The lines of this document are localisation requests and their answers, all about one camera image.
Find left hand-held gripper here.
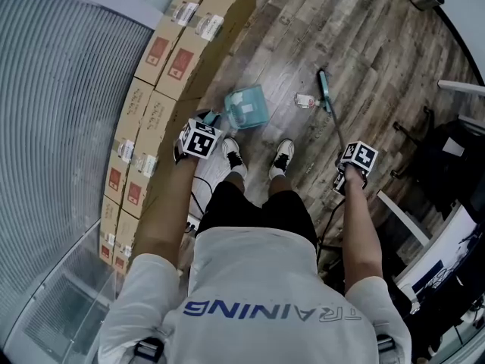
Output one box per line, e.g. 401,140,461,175
173,118,224,165

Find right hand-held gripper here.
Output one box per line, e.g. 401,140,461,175
332,140,380,196

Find teal dustpan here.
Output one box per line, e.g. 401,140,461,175
204,84,271,132

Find teal broom with metal pole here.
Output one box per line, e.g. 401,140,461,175
316,68,349,155

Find person's left forearm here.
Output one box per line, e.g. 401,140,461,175
132,156,199,271

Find person's right forearm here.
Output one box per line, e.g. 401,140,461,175
342,171,383,294

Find person's left white shoe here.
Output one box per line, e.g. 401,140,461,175
221,137,249,176

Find person's white shoe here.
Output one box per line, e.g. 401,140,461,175
268,138,296,176
221,137,249,176

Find person's left leg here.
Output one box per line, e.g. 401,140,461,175
223,173,246,190

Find person's leg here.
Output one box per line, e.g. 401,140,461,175
223,173,246,190
269,174,295,197

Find person's right white shoe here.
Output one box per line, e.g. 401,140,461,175
268,138,296,176

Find person's right leg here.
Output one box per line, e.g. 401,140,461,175
269,174,295,197

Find black mesh headrest office chair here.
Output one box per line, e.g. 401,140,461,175
391,105,485,221

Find row of cardboard boxes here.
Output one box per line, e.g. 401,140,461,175
99,0,258,276

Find person's black shorts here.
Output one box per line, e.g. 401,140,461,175
196,180,318,249

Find white desk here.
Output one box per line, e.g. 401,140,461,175
377,78,485,356

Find wide white window blind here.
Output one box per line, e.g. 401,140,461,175
0,0,155,318

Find person's white shirt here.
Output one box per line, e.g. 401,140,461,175
97,225,413,364

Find black harness buckle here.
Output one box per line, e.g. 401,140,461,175
133,337,167,364
376,333,397,356

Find black cable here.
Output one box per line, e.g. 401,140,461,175
317,198,346,250

